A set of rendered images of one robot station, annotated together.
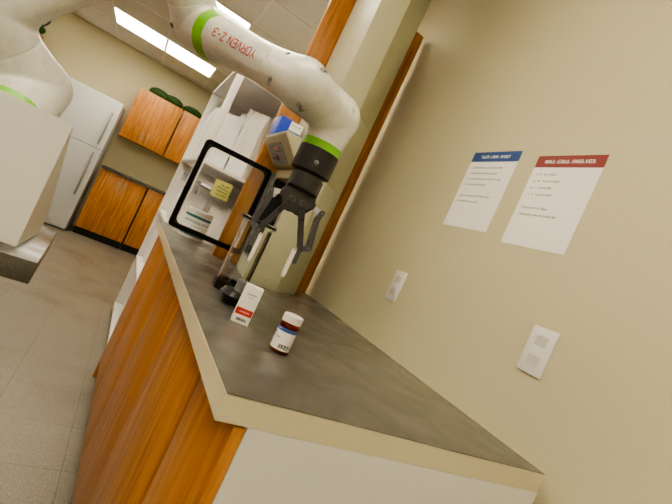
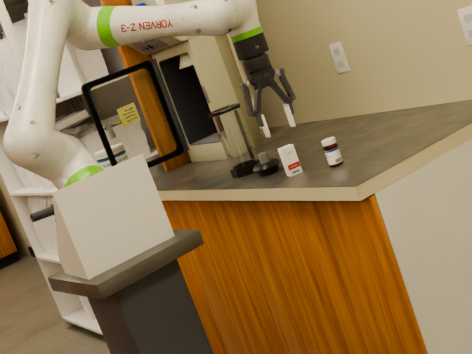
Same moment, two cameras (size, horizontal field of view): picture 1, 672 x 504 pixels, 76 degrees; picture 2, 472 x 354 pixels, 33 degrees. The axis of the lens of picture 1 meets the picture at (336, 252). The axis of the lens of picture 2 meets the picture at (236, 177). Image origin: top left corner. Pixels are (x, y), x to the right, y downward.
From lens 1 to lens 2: 1.39 m
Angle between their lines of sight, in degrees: 12
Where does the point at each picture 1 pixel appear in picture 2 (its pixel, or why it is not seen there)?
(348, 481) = (432, 180)
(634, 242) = not seen: outside the picture
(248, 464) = (387, 207)
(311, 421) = (395, 168)
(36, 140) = (137, 177)
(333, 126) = (248, 18)
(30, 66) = (72, 148)
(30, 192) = (156, 204)
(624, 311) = not seen: outside the picture
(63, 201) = not seen: outside the picture
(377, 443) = (430, 152)
